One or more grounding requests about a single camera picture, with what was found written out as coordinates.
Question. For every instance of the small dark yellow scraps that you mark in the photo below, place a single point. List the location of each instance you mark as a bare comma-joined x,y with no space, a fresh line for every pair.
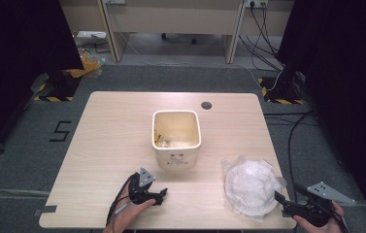
161,139

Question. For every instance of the cream square waste bin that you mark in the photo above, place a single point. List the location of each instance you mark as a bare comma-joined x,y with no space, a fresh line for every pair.
177,158

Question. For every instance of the flat white device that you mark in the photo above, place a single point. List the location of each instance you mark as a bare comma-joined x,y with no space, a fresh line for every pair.
90,34

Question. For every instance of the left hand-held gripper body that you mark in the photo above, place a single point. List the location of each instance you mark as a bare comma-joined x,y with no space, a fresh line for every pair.
140,192

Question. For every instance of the yellow plastic bag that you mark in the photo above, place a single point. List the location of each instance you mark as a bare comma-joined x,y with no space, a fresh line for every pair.
88,64

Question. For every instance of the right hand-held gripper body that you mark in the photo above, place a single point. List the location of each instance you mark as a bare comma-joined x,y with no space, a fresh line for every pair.
316,210

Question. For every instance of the white wall power outlet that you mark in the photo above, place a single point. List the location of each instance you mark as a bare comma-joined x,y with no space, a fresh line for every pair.
256,3

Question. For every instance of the grey tape strip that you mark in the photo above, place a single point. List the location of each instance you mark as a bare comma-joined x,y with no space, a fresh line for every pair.
46,210

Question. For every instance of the beige office desk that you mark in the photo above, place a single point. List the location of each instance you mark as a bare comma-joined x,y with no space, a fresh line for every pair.
174,19

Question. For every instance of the black curtain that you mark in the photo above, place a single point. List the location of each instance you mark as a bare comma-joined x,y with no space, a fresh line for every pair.
345,81
15,64

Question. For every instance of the black hazard-striped stand base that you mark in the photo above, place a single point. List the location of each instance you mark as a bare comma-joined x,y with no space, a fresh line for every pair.
59,89
282,93

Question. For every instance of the clear plastic bag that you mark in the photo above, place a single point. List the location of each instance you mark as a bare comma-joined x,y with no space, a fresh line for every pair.
251,187

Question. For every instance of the person's right hand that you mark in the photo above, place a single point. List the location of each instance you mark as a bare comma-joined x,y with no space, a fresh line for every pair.
324,229

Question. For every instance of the person's left hand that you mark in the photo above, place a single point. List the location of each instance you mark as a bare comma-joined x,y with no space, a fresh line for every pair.
125,215

